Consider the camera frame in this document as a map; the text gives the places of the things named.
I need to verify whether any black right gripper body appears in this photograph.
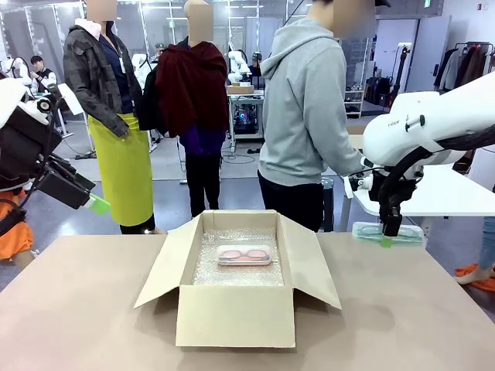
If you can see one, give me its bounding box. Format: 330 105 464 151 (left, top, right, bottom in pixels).
368 171 419 218

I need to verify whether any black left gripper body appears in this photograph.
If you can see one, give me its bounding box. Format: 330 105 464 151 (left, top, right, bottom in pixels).
0 109 63 183

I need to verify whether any clear plastic case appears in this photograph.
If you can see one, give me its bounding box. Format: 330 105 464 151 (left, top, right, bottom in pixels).
351 220 425 245

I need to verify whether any pink glasses case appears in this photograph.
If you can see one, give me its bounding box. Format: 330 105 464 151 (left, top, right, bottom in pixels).
217 244 272 268

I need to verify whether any person's right forearm grey sleeve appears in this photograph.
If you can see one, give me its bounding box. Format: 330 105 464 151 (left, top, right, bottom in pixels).
327 141 367 178

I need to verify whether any white side table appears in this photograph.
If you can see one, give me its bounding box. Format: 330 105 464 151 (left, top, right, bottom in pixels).
346 133 495 218

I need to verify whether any white office desk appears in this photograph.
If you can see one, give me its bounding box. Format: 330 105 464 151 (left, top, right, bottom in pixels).
53 83 86 136

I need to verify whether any figure in dark coat orange trousers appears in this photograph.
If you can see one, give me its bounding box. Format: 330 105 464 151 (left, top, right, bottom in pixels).
0 173 36 261

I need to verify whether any seated person in varsity jacket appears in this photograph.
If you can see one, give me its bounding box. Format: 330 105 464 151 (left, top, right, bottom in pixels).
29 56 58 94

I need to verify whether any mannequin camo jacket yellow skirt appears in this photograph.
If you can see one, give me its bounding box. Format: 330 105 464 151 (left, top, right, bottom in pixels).
63 0 156 236

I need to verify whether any bystander in jeans orange slippers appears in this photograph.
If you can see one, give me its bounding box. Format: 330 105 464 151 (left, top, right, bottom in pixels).
454 215 495 293

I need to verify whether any white shoe rack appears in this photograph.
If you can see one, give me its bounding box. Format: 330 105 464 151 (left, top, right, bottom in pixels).
343 89 365 119

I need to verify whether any person in grey hoodie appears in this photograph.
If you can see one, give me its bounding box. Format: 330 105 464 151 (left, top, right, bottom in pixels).
257 0 378 233

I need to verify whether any black clothing rack with coats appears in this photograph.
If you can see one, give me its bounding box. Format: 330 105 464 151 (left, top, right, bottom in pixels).
432 41 495 97

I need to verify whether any grey door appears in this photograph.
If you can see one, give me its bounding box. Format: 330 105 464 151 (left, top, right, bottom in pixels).
400 15 452 94

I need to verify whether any mannequin with dark red cloak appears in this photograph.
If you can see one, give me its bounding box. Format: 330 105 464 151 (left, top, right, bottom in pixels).
137 0 231 220

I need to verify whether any clear bubble wrap sheet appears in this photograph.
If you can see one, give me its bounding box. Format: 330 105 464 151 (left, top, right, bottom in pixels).
192 227 285 288

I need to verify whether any computer case with lit fan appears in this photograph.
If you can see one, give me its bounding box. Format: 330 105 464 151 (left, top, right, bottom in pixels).
230 96 265 140

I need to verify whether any open brown cardboard box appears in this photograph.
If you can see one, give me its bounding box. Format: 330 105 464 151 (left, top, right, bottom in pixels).
133 209 343 349

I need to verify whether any background person in dark top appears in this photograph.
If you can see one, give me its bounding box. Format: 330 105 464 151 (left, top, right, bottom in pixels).
247 52 265 80

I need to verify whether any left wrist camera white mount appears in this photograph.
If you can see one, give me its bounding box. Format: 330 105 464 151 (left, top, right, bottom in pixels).
22 95 63 125

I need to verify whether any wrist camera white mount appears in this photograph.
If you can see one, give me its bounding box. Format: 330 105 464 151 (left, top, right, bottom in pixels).
22 95 63 125
343 172 374 200

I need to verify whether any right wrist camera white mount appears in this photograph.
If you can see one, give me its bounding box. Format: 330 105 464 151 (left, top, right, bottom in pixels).
343 172 374 200

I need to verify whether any right arm black cable sleeve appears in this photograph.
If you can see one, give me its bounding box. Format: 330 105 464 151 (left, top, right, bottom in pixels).
377 129 495 217

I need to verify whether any black camera stand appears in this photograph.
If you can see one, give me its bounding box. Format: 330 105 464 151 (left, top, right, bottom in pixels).
387 44 411 106

